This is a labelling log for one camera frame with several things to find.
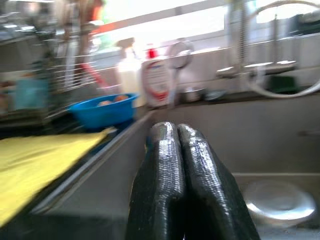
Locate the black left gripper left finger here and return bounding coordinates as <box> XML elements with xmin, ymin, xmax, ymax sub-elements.
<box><xmin>126</xmin><ymin>121</ymin><xmax>186</xmax><ymax>240</ymax></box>

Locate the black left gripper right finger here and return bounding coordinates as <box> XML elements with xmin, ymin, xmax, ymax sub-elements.
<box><xmin>177</xmin><ymin>123</ymin><xmax>261</xmax><ymax>240</ymax></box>

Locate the chrome kitchen faucet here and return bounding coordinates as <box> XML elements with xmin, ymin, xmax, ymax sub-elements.
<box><xmin>216</xmin><ymin>0</ymin><xmax>298</xmax><ymax>86</ymax></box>

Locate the stainless steel sink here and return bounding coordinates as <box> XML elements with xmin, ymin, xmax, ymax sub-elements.
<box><xmin>29</xmin><ymin>94</ymin><xmax>320</xmax><ymax>240</ymax></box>

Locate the small upturned steel bowl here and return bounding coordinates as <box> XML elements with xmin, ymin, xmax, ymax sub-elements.
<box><xmin>243</xmin><ymin>179</ymin><xmax>317</xmax><ymax>227</ymax></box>

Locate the blue plastic bowl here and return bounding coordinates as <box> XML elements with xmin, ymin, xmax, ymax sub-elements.
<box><xmin>68</xmin><ymin>92</ymin><xmax>140</xmax><ymax>130</ymax></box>

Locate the small steel cup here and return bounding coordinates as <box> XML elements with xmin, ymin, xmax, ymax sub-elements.
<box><xmin>179</xmin><ymin>87</ymin><xmax>205</xmax><ymax>103</ymax></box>

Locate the peach coloured item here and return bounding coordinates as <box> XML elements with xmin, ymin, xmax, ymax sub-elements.
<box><xmin>97</xmin><ymin>94</ymin><xmax>128</xmax><ymax>107</ymax></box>

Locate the white red-capped dish soap bottle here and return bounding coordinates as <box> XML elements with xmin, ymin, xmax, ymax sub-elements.
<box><xmin>140</xmin><ymin>43</ymin><xmax>173</xmax><ymax>108</ymax></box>

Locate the plain white plastic bottle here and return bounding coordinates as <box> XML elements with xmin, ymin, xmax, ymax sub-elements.
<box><xmin>117</xmin><ymin>37</ymin><xmax>143</xmax><ymax>101</ymax></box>

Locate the yellow cloth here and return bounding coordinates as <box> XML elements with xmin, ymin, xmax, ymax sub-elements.
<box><xmin>0</xmin><ymin>128</ymin><xmax>113</xmax><ymax>226</ymax></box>

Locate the dark green sponge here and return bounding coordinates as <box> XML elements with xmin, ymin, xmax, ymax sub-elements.
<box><xmin>268</xmin><ymin>74</ymin><xmax>300</xmax><ymax>95</ymax></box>

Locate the teal plastic container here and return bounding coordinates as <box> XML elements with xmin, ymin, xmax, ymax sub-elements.
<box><xmin>16</xmin><ymin>77</ymin><xmax>50</xmax><ymax>111</ymax></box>

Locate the white water hose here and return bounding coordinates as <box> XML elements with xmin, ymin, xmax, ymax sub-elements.
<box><xmin>246</xmin><ymin>0</ymin><xmax>320</xmax><ymax>97</ymax></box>

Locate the red handled utensil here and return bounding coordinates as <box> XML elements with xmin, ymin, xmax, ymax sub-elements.
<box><xmin>81</xmin><ymin>62</ymin><xmax>111</xmax><ymax>90</ymax></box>

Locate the wire dish rack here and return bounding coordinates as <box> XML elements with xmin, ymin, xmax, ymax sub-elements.
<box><xmin>0</xmin><ymin>0</ymin><xmax>121</xmax><ymax>123</ymax></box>

